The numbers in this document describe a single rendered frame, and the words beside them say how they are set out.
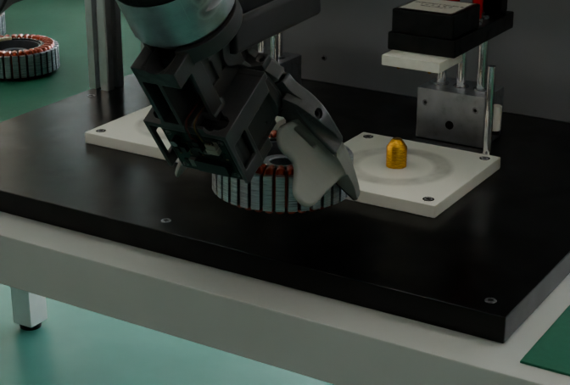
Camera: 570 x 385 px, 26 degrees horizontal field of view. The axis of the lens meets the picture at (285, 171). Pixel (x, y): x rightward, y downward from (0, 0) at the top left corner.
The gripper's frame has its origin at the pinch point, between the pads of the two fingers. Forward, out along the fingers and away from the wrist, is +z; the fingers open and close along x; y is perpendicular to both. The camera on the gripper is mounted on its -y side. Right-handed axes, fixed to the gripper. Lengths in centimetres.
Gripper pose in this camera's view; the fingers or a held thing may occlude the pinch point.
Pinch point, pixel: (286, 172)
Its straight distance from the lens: 98.8
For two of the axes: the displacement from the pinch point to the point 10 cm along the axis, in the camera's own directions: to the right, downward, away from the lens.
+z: 2.9, 6.2, 7.3
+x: 8.5, 1.8, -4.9
